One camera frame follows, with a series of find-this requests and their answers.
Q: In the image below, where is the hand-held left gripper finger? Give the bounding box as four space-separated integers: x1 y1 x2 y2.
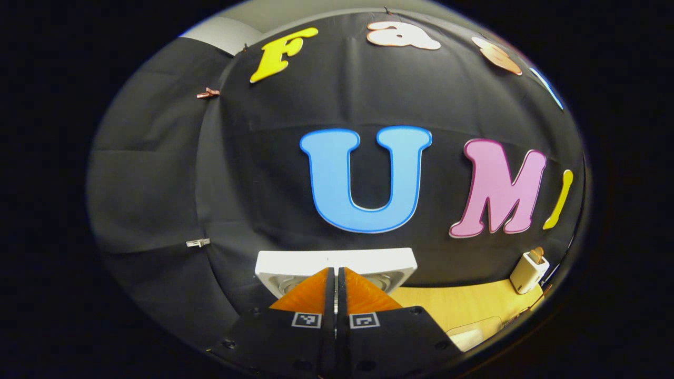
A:
337 267 464 379
208 267 336 379

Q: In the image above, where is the white rice cooker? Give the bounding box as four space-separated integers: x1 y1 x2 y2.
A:
255 248 418 301

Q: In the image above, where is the clear plastic rice container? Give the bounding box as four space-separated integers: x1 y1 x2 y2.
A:
447 316 503 352

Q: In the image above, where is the black backdrop cloth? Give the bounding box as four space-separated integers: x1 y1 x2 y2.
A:
87 8 588 351

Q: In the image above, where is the white toaster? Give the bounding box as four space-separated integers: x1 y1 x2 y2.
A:
510 252 550 294

